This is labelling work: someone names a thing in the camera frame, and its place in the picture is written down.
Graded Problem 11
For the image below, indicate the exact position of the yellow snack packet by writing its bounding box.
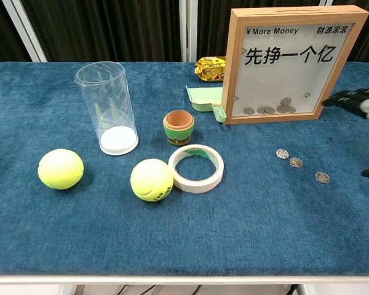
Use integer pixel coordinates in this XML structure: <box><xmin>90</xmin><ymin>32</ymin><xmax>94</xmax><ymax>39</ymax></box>
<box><xmin>194</xmin><ymin>56</ymin><xmax>228</xmax><ymax>83</ymax></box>

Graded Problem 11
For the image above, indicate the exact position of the light green plastic dustpan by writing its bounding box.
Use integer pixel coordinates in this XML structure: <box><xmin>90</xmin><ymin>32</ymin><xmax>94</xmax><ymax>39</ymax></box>
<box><xmin>185</xmin><ymin>85</ymin><xmax>227</xmax><ymax>123</ymax></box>

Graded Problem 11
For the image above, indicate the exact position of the beige masking tape roll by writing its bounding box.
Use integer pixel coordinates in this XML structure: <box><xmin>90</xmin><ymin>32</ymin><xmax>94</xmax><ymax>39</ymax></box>
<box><xmin>167</xmin><ymin>144</ymin><xmax>225</xmax><ymax>194</ymax></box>

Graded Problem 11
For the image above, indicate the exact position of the small terracotta green pot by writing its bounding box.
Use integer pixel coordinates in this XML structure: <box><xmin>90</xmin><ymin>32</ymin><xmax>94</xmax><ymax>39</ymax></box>
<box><xmin>162</xmin><ymin>110</ymin><xmax>195</xmax><ymax>146</ymax></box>

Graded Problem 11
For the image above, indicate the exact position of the white table leg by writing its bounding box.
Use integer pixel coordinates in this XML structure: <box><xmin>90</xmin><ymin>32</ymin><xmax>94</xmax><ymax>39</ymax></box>
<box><xmin>60</xmin><ymin>284</ymin><xmax>86</xmax><ymax>295</ymax></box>
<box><xmin>296</xmin><ymin>284</ymin><xmax>316</xmax><ymax>295</ymax></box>

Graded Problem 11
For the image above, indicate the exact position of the blue velvet table cloth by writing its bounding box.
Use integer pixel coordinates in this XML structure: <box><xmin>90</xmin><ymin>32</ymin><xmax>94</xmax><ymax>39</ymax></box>
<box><xmin>0</xmin><ymin>61</ymin><xmax>369</xmax><ymax>277</ymax></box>

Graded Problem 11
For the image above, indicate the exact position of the yellow tennis ball with print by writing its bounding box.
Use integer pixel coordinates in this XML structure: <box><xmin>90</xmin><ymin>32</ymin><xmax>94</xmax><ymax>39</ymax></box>
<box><xmin>130</xmin><ymin>158</ymin><xmax>175</xmax><ymax>203</ymax></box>

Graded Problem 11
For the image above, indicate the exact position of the clear plastic ball canister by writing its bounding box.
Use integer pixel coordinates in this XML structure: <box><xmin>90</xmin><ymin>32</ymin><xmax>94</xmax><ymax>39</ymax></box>
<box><xmin>74</xmin><ymin>61</ymin><xmax>140</xmax><ymax>157</ymax></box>

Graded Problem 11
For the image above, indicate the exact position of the black pleated curtain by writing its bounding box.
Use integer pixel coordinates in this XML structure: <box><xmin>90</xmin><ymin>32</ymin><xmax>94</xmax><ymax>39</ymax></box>
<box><xmin>0</xmin><ymin>0</ymin><xmax>369</xmax><ymax>64</ymax></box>

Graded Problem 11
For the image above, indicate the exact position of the plain yellow tennis ball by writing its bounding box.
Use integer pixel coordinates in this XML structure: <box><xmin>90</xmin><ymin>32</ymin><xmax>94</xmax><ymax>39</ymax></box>
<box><xmin>38</xmin><ymin>148</ymin><xmax>85</xmax><ymax>191</ymax></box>

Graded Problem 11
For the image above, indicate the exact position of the wooden frame coin bank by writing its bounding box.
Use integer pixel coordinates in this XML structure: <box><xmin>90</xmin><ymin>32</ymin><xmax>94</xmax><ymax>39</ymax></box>
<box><xmin>223</xmin><ymin>7</ymin><xmax>369</xmax><ymax>125</ymax></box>

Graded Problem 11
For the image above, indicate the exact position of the upright white frame post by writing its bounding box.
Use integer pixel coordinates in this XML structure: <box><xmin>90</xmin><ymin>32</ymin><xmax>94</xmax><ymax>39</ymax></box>
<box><xmin>178</xmin><ymin>0</ymin><xmax>199</xmax><ymax>62</ymax></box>

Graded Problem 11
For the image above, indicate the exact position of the slanted white frame post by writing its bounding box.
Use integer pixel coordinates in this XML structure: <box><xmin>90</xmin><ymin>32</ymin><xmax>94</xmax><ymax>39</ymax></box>
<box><xmin>1</xmin><ymin>0</ymin><xmax>47</xmax><ymax>62</ymax></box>

